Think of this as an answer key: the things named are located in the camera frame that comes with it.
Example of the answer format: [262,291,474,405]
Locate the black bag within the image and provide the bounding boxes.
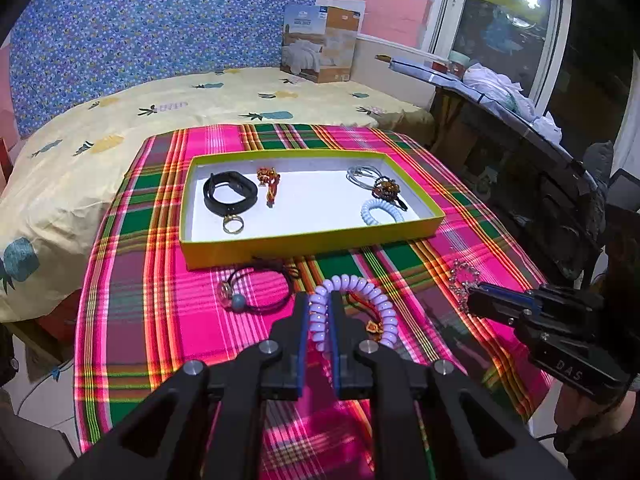
[0,324,19,387]

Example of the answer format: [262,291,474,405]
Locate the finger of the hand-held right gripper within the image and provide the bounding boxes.
[479,282,544,310]
[467,287,534,334]

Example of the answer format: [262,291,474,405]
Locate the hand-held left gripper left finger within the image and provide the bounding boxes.
[60,292,311,480]

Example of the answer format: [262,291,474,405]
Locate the white framed window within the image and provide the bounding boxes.
[430,0,574,107]

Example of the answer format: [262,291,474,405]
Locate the black rubber wristband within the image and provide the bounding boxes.
[202,172,260,215]

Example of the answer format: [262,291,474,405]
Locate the red box under bed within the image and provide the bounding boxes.
[34,290,84,342]

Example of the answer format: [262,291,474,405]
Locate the grey cloth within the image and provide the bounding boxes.
[582,140,616,187]

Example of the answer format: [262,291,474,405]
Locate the yellow-green shallow cardboard box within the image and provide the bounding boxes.
[180,149,446,272]

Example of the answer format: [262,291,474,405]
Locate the purple spiral hair tie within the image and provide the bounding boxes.
[307,275,400,349]

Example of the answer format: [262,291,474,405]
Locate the pink green plaid tablecloth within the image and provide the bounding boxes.
[74,124,557,480]

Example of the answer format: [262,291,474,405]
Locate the black cord bracelet with beads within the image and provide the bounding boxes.
[217,257,301,316]

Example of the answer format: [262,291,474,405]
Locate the blue floral headboard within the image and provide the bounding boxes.
[10,0,323,139]

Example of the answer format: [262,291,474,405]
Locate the brown beaded bracelet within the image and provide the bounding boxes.
[370,177,409,211]

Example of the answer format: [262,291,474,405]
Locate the pale blue spiral hair tie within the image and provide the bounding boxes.
[360,197,406,229]

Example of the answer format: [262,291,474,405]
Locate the white crumpled cloth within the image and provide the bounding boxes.
[462,62,564,144]

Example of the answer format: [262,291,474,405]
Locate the red yellow braided knot cord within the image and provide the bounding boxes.
[345,294,389,344]
[256,167,282,207]

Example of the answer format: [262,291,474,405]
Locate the yellow pineapple print bed sheet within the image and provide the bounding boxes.
[0,65,436,324]

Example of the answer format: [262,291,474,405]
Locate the dark desk with blue cover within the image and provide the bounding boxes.
[375,52,609,287]

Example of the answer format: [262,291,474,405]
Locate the cardboard bedding package box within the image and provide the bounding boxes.
[280,2,367,85]

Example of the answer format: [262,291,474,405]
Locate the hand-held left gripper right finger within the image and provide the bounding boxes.
[327,292,576,480]

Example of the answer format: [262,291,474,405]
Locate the pale green cup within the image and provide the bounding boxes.
[447,50,471,79]

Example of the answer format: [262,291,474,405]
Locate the clear crystal bead bracelet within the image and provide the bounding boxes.
[447,259,482,314]

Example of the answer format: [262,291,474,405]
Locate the person's right forearm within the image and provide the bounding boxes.
[554,385,640,480]

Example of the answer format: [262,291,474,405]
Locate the white elastic hair ties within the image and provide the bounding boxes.
[346,164,384,191]

